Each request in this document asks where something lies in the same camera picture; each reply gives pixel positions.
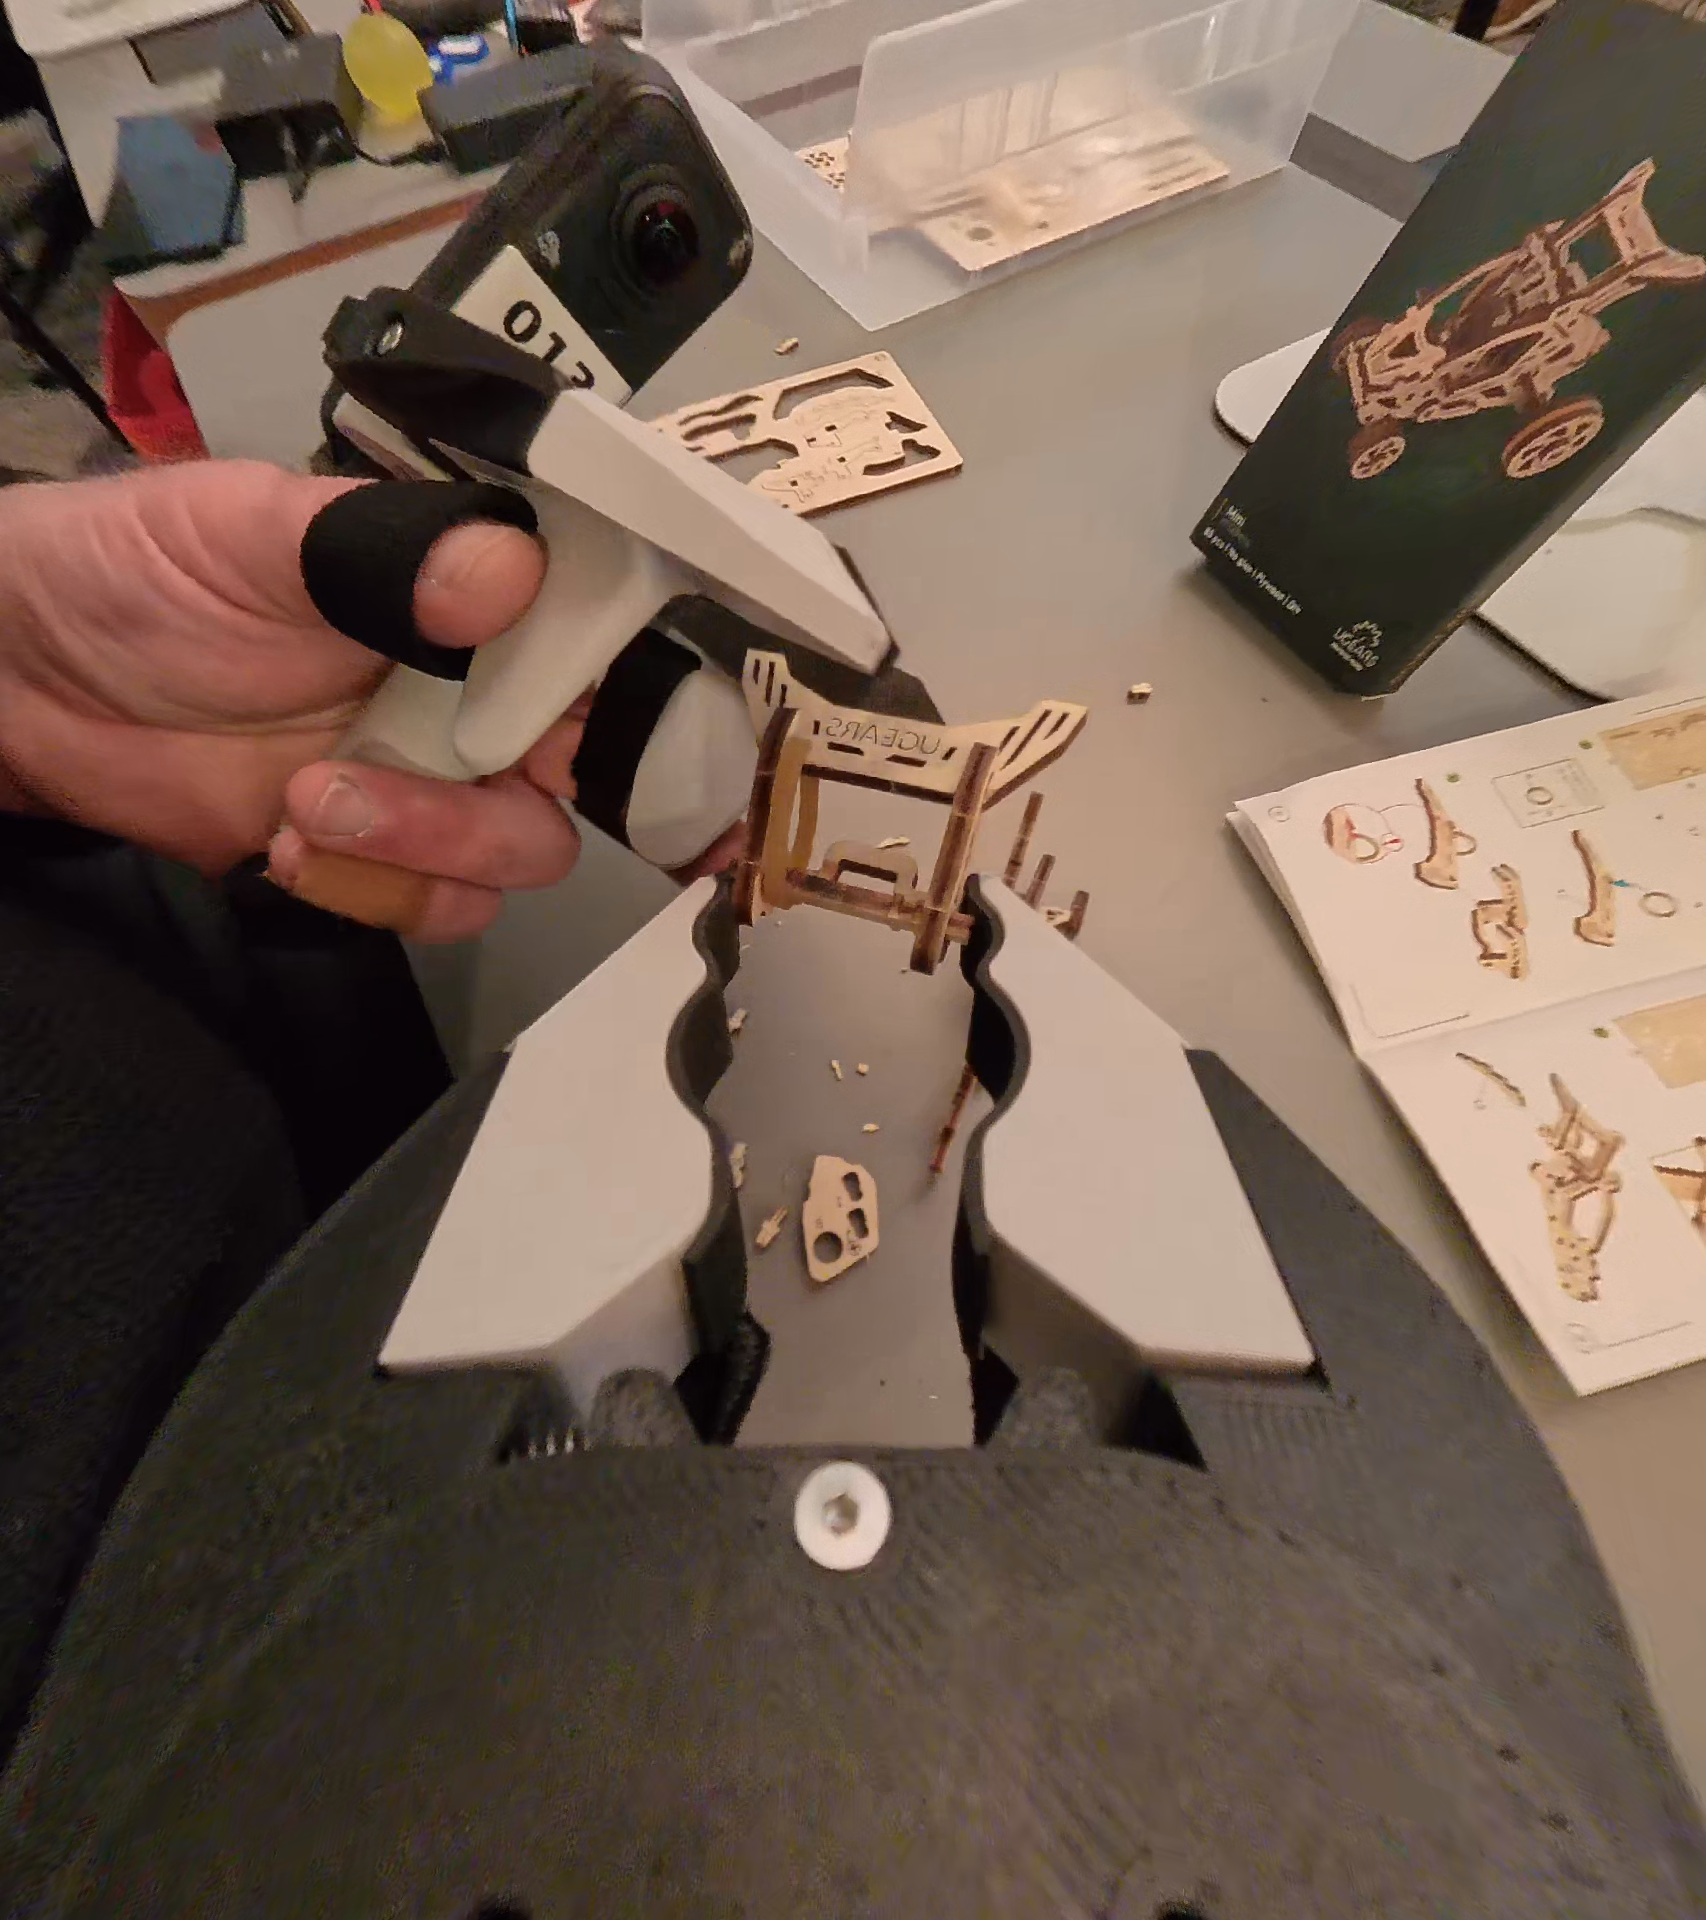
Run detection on person's left hand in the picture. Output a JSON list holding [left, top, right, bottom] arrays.
[[0, 455, 591, 947]]

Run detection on wooden model spoiler frame assembly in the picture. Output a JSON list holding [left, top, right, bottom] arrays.
[[730, 643, 1092, 979]]

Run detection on scattered wood scraps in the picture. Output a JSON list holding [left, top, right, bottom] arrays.
[[721, 1008, 886, 1197]]

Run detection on wooden plate part with holes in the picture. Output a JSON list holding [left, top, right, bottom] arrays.
[[797, 1151, 886, 1288]]

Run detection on emptied wooden sheet frame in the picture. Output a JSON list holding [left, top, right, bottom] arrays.
[[649, 348, 967, 522]]

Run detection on black power adapter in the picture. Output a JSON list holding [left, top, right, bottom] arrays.
[[420, 41, 607, 174]]

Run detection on dark model kit box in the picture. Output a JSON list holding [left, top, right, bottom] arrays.
[[1189, 0, 1706, 699]]

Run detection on blue box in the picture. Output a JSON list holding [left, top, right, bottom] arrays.
[[114, 111, 247, 276]]

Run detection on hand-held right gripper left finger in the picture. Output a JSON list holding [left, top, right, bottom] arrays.
[[375, 875, 771, 1450]]

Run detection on wooden part sheet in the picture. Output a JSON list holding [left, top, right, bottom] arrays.
[[795, 115, 1233, 276]]

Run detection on clear plastic bin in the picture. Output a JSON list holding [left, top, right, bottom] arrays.
[[639, 0, 1366, 335]]

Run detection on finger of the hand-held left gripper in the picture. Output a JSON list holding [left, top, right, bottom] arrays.
[[525, 385, 897, 677]]

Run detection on open instruction booklet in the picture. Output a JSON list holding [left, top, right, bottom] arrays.
[[1223, 681, 1706, 1400]]

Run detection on red cloth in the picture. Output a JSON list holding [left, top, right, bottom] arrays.
[[100, 282, 213, 463]]

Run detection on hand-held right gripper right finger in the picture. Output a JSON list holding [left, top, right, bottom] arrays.
[[950, 874, 1318, 1427]]

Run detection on yellow round object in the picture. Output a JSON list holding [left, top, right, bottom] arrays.
[[340, 11, 437, 134]]

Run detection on white side table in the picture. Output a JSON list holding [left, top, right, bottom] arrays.
[[4, 0, 525, 468]]

